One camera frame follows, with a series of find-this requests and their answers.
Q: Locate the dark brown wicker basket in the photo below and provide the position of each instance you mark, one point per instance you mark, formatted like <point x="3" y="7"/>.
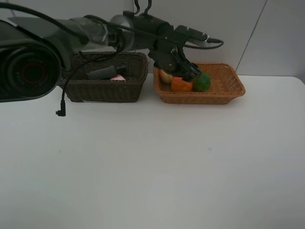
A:
<point x="80" y="89"/>

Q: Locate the orange tangerine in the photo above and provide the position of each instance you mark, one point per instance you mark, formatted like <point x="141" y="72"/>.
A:
<point x="179" y="85"/>

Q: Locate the dark green pump bottle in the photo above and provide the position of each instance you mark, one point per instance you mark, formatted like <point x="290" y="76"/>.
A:
<point x="107" y="73"/>

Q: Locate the red yellow peach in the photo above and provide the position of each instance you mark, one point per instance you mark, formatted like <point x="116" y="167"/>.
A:
<point x="165" y="77"/>

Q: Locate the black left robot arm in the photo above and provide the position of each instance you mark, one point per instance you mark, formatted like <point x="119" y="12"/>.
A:
<point x="34" y="51"/>

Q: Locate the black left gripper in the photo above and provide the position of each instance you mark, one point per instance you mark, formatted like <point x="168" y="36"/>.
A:
<point x="169" y="56"/>

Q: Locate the green lime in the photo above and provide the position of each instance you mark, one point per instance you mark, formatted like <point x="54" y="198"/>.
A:
<point x="201" y="83"/>

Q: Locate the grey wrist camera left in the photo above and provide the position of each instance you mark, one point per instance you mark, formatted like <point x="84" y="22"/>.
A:
<point x="194" y="39"/>

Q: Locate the pink bottle white cap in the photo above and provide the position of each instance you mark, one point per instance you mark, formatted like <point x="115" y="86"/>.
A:
<point x="118" y="78"/>

